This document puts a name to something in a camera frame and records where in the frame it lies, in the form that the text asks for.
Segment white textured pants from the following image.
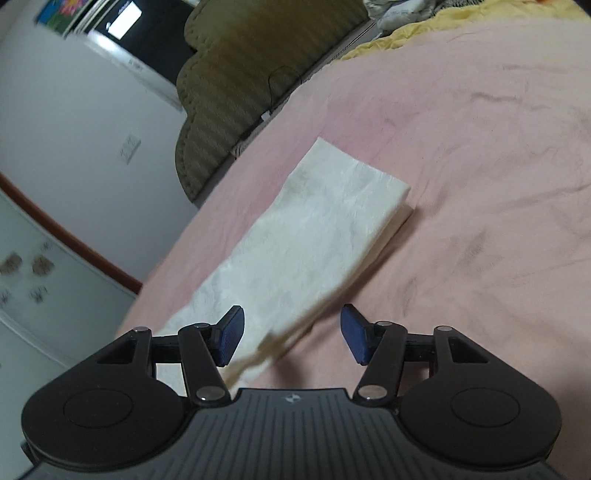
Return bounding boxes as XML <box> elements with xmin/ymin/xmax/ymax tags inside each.
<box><xmin>159</xmin><ymin>138</ymin><xmax>412</xmax><ymax>390</ymax></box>

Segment pink bed sheet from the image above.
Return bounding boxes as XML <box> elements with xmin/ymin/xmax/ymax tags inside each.
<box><xmin>122</xmin><ymin>18</ymin><xmax>590</xmax><ymax>479</ymax></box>

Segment olive padded headboard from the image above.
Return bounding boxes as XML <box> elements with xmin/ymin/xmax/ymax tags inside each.
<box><xmin>175</xmin><ymin>1</ymin><xmax>369</xmax><ymax>203</ymax></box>

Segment grey white crumpled cloth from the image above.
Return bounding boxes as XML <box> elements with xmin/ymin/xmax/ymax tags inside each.
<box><xmin>363</xmin><ymin>0</ymin><xmax>438</xmax><ymax>32</ymax></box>

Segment yellow blanket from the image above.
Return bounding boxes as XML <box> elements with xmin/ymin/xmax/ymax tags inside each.
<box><xmin>341</xmin><ymin>0</ymin><xmax>590</xmax><ymax>61</ymax></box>

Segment white wall socket plate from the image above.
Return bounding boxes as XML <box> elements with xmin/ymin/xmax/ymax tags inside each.
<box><xmin>118</xmin><ymin>134</ymin><xmax>141</xmax><ymax>164</ymax></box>

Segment black charging cable on bed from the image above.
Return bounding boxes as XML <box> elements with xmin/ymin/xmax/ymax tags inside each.
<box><xmin>260</xmin><ymin>65</ymin><xmax>306</xmax><ymax>122</ymax></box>

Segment brown wooden door frame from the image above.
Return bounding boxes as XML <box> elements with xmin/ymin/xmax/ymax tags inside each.
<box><xmin>0</xmin><ymin>174</ymin><xmax>142</xmax><ymax>294</ymax></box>

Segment colourful wall poster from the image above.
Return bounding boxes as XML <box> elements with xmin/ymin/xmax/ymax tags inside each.
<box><xmin>35</xmin><ymin>0</ymin><xmax>88</xmax><ymax>35</ymax></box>

